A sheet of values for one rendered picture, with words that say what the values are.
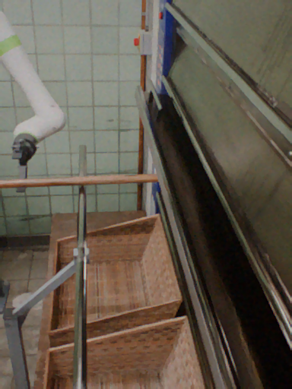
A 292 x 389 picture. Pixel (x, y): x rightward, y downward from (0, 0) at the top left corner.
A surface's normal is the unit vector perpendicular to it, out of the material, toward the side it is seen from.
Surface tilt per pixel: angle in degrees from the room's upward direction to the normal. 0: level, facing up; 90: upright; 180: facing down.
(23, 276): 0
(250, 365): 9
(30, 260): 0
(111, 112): 90
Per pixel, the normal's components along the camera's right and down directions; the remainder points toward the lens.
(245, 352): 0.18, -0.85
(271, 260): -0.92, -0.26
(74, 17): 0.11, 0.52
